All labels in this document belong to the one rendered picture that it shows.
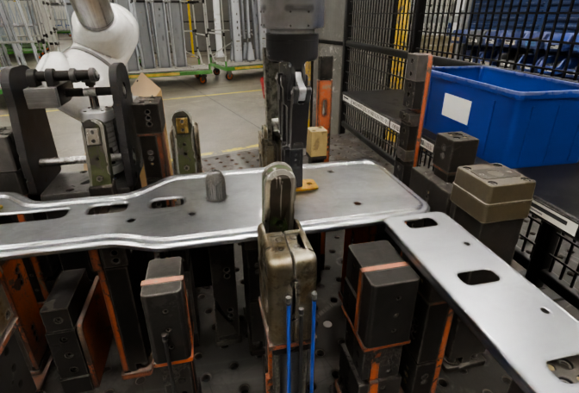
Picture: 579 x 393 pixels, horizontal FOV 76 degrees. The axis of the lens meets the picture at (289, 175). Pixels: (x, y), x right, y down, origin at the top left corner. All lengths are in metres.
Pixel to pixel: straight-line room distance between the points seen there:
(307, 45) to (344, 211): 0.24
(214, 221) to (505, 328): 0.37
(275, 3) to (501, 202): 0.41
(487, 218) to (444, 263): 0.13
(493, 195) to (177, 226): 0.44
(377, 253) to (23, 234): 0.47
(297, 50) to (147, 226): 0.32
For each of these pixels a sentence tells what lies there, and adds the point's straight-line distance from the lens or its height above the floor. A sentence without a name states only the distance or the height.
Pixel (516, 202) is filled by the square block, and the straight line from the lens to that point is 0.60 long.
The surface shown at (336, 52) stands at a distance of 3.33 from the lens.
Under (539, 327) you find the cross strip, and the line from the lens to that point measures 0.44.
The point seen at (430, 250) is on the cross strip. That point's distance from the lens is 0.50.
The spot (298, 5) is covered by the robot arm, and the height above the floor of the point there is 1.28.
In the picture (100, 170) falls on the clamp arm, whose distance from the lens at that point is 0.74.
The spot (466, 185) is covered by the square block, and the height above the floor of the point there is 1.04.
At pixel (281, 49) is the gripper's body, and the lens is 0.53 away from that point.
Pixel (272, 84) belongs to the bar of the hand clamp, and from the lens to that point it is 0.72.
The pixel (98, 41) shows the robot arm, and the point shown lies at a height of 1.20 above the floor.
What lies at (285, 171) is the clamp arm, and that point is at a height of 1.11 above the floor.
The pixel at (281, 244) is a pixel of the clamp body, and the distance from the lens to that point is 0.40.
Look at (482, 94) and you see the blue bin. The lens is 0.75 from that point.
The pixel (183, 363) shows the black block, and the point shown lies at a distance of 0.53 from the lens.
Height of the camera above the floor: 1.27
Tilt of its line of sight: 24 degrees down
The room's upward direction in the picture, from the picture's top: straight up
